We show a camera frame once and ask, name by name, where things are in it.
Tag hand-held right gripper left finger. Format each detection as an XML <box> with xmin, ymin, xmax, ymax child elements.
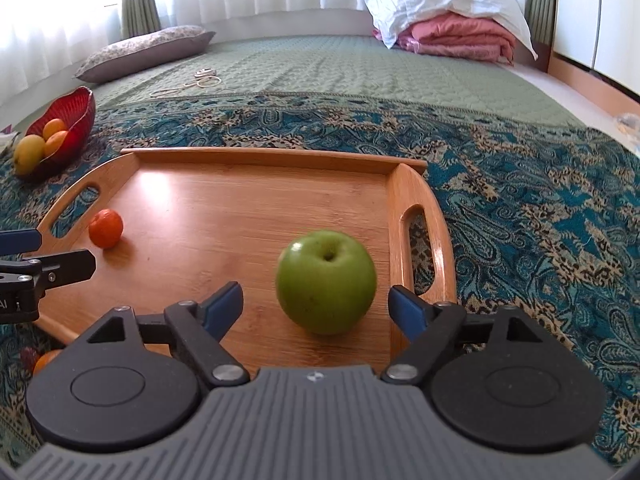
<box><xmin>87</xmin><ymin>281</ymin><xmax>251</xmax><ymax>389</ymax></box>

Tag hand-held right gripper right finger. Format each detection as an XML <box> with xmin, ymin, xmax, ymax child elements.
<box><xmin>381</xmin><ymin>284</ymin><xmax>544</xmax><ymax>384</ymax></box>

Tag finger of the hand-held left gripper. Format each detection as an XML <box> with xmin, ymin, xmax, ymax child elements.
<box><xmin>0</xmin><ymin>229</ymin><xmax>42</xmax><ymax>254</ymax></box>
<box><xmin>0</xmin><ymin>249</ymin><xmax>97</xmax><ymax>292</ymax></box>

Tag small tangerine with stem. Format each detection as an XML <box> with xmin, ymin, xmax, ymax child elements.
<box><xmin>32</xmin><ymin>350</ymin><xmax>63</xmax><ymax>376</ymax></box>

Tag green apple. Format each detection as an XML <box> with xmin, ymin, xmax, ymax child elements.
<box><xmin>276</xmin><ymin>230</ymin><xmax>377</xmax><ymax>336</ymax></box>

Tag wooden tray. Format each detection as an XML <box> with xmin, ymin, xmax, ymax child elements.
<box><xmin>31</xmin><ymin>147</ymin><xmax>457</xmax><ymax>378</ymax></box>

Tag yellow mango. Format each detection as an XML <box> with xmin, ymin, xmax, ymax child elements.
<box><xmin>13</xmin><ymin>134</ymin><xmax>47</xmax><ymax>175</ymax></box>

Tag red ribbed bowl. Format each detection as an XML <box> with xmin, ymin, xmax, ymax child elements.
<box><xmin>17</xmin><ymin>86</ymin><xmax>97</xmax><ymax>177</ymax></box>

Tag teal paisley blanket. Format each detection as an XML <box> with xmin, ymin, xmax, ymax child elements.
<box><xmin>0</xmin><ymin>91</ymin><xmax>640</xmax><ymax>466</ymax></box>

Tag beige scissors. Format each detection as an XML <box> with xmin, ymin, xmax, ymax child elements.
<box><xmin>150</xmin><ymin>67</ymin><xmax>223</xmax><ymax>99</ymax></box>

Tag floral patterned pillow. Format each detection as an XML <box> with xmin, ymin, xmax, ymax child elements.
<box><xmin>74</xmin><ymin>26</ymin><xmax>217</xmax><ymax>84</ymax></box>

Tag green quilted bedspread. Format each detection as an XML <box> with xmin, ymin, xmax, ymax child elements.
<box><xmin>92</xmin><ymin>35</ymin><xmax>583</xmax><ymax>128</ymax></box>

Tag folded pink blanket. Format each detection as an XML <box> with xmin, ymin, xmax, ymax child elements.
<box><xmin>372</xmin><ymin>14</ymin><xmax>517</xmax><ymax>65</ymax></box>

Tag clear plastic wrapper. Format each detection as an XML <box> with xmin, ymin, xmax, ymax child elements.
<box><xmin>615</xmin><ymin>110</ymin><xmax>640</xmax><ymax>142</ymax></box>

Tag white wardrobe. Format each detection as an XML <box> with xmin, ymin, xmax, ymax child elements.
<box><xmin>547</xmin><ymin>0</ymin><xmax>640</xmax><ymax>97</ymax></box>

